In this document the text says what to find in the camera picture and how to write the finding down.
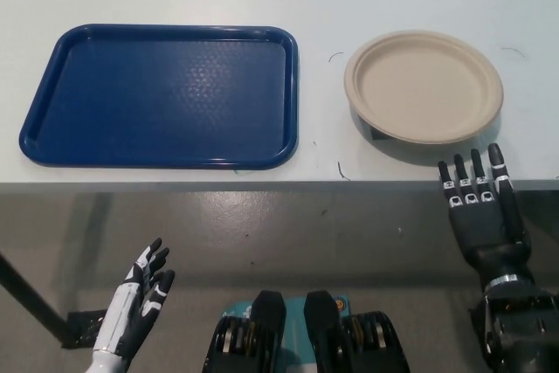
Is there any beige paper plate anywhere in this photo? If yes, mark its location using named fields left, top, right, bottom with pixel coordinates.
left=343, top=30, right=504, bottom=145

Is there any black metal table leg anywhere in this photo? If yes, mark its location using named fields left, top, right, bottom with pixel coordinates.
left=0, top=252, right=73, bottom=346

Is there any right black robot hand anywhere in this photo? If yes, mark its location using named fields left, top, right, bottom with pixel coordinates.
left=438, top=142, right=536, bottom=289

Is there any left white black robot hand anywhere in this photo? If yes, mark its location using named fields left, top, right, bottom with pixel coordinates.
left=93, top=237, right=176, bottom=355

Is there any black teal robot torso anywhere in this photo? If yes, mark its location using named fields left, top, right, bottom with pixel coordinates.
left=201, top=289, right=411, bottom=373

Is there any blue plastic tray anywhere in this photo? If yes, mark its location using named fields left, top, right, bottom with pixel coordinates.
left=18, top=24, right=300, bottom=171

